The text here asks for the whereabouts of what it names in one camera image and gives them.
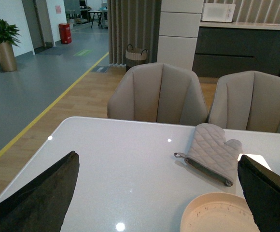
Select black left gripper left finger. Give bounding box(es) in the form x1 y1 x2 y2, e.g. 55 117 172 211
0 151 79 232

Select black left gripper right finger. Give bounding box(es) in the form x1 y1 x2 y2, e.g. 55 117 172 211
238 155 280 232

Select beige round plate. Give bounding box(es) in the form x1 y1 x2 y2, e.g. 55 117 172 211
180 192 259 232

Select grey quilted oven mitt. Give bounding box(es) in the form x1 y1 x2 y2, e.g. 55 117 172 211
174 123 243 187

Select beige chair right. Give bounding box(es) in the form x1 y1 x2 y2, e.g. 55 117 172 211
208 71 280 133

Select beige chair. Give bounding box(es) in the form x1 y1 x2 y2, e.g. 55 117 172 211
107 63 208 126
208 71 280 133

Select beige chair left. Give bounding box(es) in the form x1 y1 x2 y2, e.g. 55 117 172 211
107 63 208 126

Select dark grey kitchen counter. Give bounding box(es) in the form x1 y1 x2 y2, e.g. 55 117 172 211
192 26 280 77

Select gold plant pot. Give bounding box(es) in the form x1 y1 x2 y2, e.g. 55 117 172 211
0 42 17 72

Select woven laundry basket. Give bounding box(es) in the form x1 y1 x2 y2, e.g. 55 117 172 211
126 43 148 71

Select red cabinet box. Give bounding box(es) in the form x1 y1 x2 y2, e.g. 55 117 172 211
58 23 72 44

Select green potted plant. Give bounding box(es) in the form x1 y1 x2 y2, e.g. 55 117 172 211
0 19 20 46

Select white microwave oven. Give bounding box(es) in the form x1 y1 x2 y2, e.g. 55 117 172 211
201 3 236 23

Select white tall cabinet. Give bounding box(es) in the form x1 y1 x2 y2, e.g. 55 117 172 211
157 0 204 70

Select background desk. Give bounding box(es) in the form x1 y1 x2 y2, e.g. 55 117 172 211
88 9 108 29

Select beige grey curtain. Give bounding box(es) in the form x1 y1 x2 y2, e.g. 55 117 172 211
107 0 162 64

